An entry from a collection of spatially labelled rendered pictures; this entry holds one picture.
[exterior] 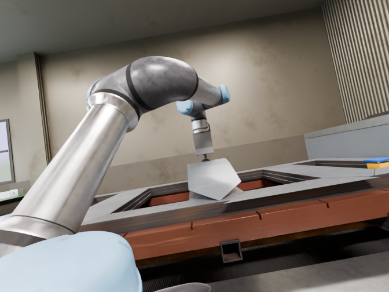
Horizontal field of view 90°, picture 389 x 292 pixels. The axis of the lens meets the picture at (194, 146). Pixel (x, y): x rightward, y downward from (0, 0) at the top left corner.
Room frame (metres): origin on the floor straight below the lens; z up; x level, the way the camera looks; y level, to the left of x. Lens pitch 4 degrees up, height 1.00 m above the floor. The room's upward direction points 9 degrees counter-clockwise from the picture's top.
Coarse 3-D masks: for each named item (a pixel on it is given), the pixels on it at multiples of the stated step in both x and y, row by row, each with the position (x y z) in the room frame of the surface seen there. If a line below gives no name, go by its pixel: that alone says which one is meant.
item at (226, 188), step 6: (210, 186) 0.66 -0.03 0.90; (216, 186) 0.66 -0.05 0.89; (222, 186) 0.65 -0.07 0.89; (228, 186) 0.65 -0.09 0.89; (234, 186) 0.64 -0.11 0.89; (198, 192) 0.64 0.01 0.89; (204, 192) 0.63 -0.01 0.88; (210, 192) 0.63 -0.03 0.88; (216, 192) 0.62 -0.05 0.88; (222, 192) 0.62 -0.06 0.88; (228, 192) 0.61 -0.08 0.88
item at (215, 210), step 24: (144, 192) 1.09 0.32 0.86; (168, 192) 1.19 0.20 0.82; (192, 192) 0.79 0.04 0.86; (240, 192) 0.64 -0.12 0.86; (312, 192) 0.57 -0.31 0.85; (336, 192) 0.57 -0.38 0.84; (144, 216) 0.56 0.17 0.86; (168, 216) 0.56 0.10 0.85; (192, 216) 0.56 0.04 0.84; (216, 216) 0.56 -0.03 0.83
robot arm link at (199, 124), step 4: (200, 120) 0.90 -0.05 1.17; (204, 120) 0.91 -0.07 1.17; (192, 124) 0.92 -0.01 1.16; (196, 124) 0.90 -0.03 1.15; (200, 124) 0.90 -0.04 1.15; (204, 124) 0.90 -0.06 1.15; (192, 128) 0.92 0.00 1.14; (196, 128) 0.90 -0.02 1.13; (200, 128) 0.90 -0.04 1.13; (204, 128) 0.91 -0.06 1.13
